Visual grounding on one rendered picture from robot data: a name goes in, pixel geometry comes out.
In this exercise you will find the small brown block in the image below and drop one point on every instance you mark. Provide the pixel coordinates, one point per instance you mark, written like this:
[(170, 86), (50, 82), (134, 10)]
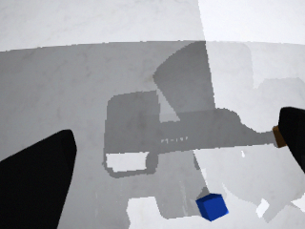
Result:
[(278, 138)]

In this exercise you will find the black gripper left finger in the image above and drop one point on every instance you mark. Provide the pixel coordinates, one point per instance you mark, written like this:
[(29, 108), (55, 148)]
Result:
[(34, 183)]

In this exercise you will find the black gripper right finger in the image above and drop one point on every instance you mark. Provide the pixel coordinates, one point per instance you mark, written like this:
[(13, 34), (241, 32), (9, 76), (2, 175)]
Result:
[(291, 123)]

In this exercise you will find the blue cube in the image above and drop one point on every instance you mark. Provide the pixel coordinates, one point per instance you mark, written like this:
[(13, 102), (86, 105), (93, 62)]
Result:
[(212, 207)]

